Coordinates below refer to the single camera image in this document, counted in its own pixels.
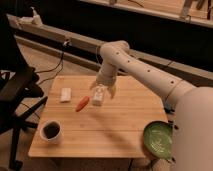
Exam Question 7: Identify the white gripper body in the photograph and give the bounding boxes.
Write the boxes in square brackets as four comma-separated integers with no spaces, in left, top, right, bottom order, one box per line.
[96,72,116,87]

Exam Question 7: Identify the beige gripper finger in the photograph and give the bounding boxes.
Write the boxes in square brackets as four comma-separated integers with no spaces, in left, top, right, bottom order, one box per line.
[107,85,116,99]
[90,81,98,90]

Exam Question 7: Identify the red pepper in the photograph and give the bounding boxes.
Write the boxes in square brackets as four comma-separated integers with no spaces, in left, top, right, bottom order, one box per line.
[75,96,90,112]

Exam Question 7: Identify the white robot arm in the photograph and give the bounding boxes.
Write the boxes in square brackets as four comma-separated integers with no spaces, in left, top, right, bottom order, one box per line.
[93,40,213,171]

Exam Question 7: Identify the white plastic bottle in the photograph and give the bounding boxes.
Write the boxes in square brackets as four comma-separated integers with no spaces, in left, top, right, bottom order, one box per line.
[92,85,105,106]

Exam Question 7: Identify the white rectangular block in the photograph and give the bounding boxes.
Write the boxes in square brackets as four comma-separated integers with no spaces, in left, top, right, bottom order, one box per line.
[60,88,71,102]

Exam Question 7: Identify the blue box on floor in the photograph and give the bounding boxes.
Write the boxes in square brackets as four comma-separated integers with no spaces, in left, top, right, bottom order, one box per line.
[163,102,174,113]

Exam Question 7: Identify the green plate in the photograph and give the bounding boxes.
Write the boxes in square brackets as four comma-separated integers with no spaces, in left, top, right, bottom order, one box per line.
[143,121,172,159]

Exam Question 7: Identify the white cup with dark liquid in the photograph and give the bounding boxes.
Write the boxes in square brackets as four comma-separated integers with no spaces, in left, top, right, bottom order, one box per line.
[40,121,62,144]

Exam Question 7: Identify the black office chair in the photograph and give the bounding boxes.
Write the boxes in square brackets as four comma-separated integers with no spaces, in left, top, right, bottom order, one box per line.
[0,11,47,171]

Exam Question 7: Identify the hanging white cable loop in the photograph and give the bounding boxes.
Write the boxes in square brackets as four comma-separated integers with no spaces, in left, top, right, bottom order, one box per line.
[94,44,105,73]

